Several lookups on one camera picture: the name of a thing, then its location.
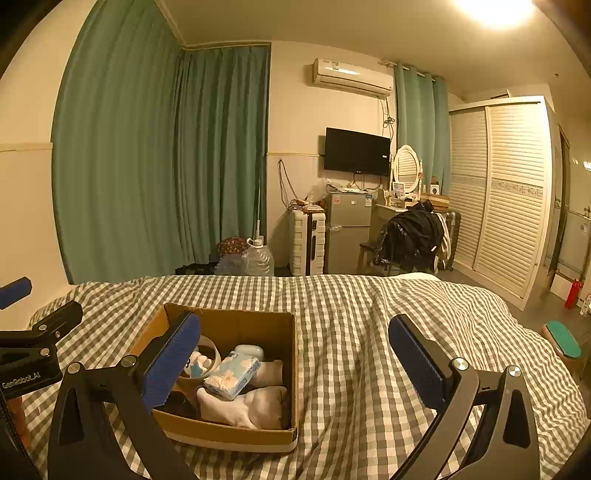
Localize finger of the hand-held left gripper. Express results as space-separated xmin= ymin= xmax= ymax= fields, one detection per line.
xmin=25 ymin=301 xmax=84 ymax=344
xmin=0 ymin=277 xmax=32 ymax=310

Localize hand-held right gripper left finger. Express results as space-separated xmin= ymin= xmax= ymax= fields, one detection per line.
xmin=46 ymin=311 xmax=202 ymax=480

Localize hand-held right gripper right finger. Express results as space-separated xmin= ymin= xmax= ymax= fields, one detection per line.
xmin=388 ymin=314 xmax=541 ymax=480

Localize white tape roll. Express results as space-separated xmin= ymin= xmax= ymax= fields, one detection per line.
xmin=182 ymin=339 xmax=222 ymax=380

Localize pale blue tissue packet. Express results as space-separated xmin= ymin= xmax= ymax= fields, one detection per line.
xmin=204 ymin=354 xmax=262 ymax=400

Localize white earbuds case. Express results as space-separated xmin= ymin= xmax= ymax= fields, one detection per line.
xmin=233 ymin=344 xmax=265 ymax=363

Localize brown cardboard box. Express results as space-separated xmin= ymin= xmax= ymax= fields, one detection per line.
xmin=127 ymin=303 xmax=300 ymax=455

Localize grey checked blanket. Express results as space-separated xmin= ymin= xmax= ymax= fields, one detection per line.
xmin=21 ymin=272 xmax=578 ymax=480

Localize crumpled clear plastic bag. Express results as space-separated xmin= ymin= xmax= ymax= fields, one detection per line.
xmin=213 ymin=254 xmax=245 ymax=276

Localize dark wooden stool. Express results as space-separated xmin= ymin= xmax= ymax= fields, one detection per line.
xmin=357 ymin=241 xmax=384 ymax=276

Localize black jacket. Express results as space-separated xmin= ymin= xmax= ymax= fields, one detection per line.
xmin=374 ymin=203 xmax=444 ymax=273

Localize floral fabric bag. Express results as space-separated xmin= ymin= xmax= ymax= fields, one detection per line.
xmin=217 ymin=236 xmax=247 ymax=257

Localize clear water jug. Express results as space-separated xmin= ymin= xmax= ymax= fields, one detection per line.
xmin=242 ymin=237 xmax=275 ymax=277

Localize green topped stool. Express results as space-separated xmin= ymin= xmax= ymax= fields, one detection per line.
xmin=542 ymin=320 xmax=583 ymax=379

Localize small silver fridge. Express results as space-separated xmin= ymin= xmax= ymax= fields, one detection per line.
xmin=325 ymin=191 xmax=374 ymax=275

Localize cream dressing table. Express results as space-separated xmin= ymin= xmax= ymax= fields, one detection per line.
xmin=373 ymin=194 xmax=451 ymax=220

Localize wide green curtain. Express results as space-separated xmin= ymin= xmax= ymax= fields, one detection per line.
xmin=52 ymin=0 xmax=185 ymax=284

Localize red fire extinguisher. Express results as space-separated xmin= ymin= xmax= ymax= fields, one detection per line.
xmin=564 ymin=278 xmax=583 ymax=309

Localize white ribbed suitcase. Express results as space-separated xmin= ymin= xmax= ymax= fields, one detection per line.
xmin=288 ymin=210 xmax=328 ymax=276

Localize white louvred wardrobe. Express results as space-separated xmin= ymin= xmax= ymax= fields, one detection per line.
xmin=448 ymin=95 xmax=555 ymax=310

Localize white oval mirror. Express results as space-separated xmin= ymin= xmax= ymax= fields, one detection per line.
xmin=392 ymin=144 xmax=423 ymax=190

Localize narrow green curtain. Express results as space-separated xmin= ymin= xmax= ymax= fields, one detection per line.
xmin=393 ymin=62 xmax=451 ymax=197

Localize white air conditioner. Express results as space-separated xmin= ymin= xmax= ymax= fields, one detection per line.
xmin=310 ymin=58 xmax=393 ymax=97

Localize ceiling lamp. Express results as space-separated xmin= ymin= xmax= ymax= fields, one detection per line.
xmin=450 ymin=0 xmax=539 ymax=31

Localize wall cables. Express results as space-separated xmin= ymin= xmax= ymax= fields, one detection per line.
xmin=277 ymin=159 xmax=302 ymax=208

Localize black wall television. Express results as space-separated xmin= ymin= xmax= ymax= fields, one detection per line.
xmin=323 ymin=127 xmax=391 ymax=177

